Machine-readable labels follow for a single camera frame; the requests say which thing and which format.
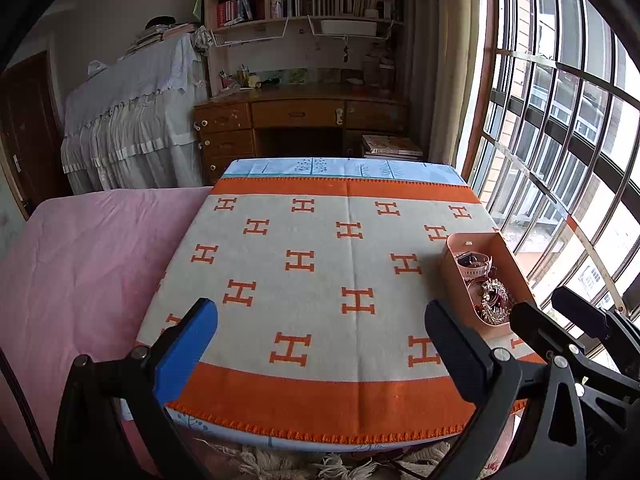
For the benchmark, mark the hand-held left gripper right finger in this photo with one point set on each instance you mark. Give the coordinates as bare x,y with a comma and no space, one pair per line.
460,355

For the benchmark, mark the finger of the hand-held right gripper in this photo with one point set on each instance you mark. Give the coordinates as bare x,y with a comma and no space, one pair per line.
582,310
542,327

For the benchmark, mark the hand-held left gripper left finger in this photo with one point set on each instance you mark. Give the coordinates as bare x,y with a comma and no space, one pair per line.
185,345

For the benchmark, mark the silver leaf hair comb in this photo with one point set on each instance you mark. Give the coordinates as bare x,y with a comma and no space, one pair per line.
492,290

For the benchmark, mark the pink jewelry box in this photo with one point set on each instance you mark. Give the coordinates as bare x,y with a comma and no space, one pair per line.
452,280

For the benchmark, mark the pink bed sheet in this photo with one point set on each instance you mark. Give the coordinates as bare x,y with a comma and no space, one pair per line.
90,260

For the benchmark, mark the orange patterned blanket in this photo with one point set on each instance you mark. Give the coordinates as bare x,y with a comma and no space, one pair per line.
320,240

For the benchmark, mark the metal window grille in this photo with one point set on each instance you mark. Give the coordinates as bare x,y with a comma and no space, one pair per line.
550,110

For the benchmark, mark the stack of books under desk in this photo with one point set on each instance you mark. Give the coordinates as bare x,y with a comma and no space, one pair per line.
392,146

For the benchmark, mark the white lace covered furniture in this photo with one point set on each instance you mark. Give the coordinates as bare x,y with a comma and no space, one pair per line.
130,110

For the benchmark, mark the wooden desk with drawers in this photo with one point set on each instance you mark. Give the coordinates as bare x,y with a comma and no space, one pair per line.
295,112

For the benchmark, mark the dark wooden door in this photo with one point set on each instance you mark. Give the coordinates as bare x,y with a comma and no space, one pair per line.
30,125

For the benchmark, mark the pale curtain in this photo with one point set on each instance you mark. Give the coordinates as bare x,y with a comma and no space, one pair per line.
445,60

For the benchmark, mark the pile of books on cover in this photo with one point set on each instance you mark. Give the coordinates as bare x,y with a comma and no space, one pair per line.
160,35

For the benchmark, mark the white oblong tray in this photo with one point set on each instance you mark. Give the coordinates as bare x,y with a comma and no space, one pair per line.
350,27

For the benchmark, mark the row of shelved books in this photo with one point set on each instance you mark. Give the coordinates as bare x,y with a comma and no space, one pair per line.
325,2

